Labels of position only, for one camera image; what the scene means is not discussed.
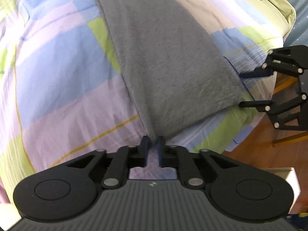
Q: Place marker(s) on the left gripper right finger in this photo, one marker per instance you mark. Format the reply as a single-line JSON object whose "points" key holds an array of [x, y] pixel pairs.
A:
{"points": [[180, 159]]}

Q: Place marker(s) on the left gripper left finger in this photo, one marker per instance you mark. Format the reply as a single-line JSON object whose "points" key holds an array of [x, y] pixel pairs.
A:
{"points": [[120, 163]]}

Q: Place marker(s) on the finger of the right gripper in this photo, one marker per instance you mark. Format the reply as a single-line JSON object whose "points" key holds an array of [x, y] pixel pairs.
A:
{"points": [[261, 105], [257, 72]]}

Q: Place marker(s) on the grey cotton pants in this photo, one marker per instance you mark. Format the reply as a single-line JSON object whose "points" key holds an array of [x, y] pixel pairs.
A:
{"points": [[173, 71]]}

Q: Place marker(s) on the white wooden chair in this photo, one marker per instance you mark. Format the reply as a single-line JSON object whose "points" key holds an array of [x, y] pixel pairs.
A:
{"points": [[289, 146]]}

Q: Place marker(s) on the green covered sofa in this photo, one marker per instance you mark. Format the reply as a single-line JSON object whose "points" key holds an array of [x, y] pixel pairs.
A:
{"points": [[280, 12]]}

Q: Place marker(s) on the blue curtain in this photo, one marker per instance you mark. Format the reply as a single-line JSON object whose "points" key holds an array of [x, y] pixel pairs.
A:
{"points": [[298, 35]]}

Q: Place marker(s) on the plaid patchwork bedsheet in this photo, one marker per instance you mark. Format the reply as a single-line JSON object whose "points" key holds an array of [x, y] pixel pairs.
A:
{"points": [[63, 94]]}

